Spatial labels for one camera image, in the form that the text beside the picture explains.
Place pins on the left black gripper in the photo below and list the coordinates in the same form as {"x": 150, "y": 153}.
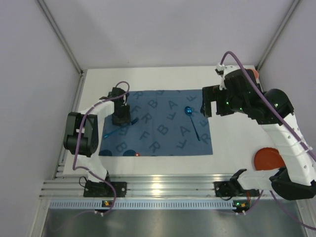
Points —
{"x": 121, "y": 118}

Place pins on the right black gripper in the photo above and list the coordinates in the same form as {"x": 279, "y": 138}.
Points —
{"x": 212, "y": 100}

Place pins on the blue metallic fork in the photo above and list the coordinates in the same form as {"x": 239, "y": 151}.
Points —
{"x": 118, "y": 129}

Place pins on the blue lettered placemat cloth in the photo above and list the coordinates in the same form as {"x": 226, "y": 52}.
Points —
{"x": 170, "y": 124}

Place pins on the pink plastic cup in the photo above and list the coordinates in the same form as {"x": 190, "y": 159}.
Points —
{"x": 256, "y": 75}

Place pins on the red plastic plate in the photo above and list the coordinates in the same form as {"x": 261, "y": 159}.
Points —
{"x": 268, "y": 159}

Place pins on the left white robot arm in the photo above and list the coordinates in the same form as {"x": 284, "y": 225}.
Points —
{"x": 81, "y": 137}

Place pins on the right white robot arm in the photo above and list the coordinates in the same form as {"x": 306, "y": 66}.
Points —
{"x": 297, "y": 179}

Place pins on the aluminium mounting rail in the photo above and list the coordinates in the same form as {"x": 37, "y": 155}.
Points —
{"x": 143, "y": 186}

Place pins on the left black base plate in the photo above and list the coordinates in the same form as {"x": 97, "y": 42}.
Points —
{"x": 102, "y": 190}

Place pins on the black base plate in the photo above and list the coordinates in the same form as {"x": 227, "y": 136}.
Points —
{"x": 102, "y": 190}
{"x": 227, "y": 189}

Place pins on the white slotted cable duct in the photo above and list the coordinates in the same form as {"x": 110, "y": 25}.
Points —
{"x": 149, "y": 204}

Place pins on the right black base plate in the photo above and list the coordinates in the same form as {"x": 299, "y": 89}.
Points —
{"x": 227, "y": 189}

